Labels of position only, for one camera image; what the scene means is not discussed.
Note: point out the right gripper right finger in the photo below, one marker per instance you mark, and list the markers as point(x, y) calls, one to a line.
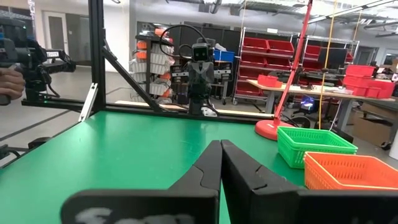
point(245, 186)

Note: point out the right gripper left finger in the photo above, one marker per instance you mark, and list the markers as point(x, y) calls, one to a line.
point(205, 174)

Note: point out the green plastic basket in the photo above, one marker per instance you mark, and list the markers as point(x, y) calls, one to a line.
point(290, 157)
point(314, 138)

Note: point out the orange plastic basket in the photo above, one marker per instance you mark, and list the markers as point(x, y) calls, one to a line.
point(348, 168)
point(314, 180)

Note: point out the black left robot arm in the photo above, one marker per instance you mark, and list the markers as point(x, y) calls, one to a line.
point(200, 53)

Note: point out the blue storage bin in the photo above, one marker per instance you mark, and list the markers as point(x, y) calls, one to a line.
point(224, 56)

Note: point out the rack with white orange bins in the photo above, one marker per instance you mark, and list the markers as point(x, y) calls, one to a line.
point(155, 59)

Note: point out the red desk lamp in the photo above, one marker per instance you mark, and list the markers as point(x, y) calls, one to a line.
point(269, 129)

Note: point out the small red storage bin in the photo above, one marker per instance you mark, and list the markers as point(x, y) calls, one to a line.
point(269, 81)

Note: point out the green table mat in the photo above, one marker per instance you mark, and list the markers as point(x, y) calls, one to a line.
point(109, 149)

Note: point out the wooden work table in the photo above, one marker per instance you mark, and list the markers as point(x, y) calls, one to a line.
point(311, 91)

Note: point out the black computer monitor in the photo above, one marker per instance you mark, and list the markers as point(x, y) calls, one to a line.
point(334, 57)

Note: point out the brown cardboard box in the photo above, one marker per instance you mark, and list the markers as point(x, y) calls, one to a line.
point(373, 127)

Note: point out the grey door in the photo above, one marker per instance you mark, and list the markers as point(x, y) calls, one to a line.
point(56, 34)

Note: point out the large red storage bin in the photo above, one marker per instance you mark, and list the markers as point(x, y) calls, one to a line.
point(377, 88)

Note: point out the black caster wheel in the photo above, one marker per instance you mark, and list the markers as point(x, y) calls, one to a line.
point(38, 142)

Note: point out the person's hand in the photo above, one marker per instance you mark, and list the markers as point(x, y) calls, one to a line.
point(11, 82)

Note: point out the black aluminium table frame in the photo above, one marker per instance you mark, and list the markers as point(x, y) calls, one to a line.
point(97, 62)

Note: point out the silver metal bracket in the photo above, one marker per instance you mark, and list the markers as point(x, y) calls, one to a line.
point(88, 101)

